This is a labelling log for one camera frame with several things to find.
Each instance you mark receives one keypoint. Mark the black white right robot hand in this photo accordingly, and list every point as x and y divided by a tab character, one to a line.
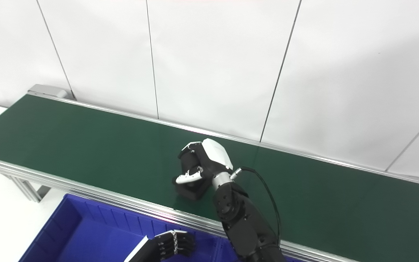
213	154

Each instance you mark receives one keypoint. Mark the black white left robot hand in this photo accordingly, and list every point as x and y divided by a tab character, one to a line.
166	245

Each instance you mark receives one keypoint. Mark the black block part with cylinder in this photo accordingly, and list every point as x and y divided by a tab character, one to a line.
195	192

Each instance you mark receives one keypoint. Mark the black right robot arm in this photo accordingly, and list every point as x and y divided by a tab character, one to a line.
246	225

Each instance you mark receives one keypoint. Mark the blue plastic bin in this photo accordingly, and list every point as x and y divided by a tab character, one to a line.
226	253
86	236

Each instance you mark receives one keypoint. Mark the green conveyor belt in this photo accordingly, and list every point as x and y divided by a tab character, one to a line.
86	145
86	189

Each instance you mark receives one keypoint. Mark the aluminium conveyor leg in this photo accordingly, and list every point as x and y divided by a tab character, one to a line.
26	187

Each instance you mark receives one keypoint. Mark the grey conveyor end cap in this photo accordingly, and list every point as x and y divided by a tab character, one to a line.
46	90

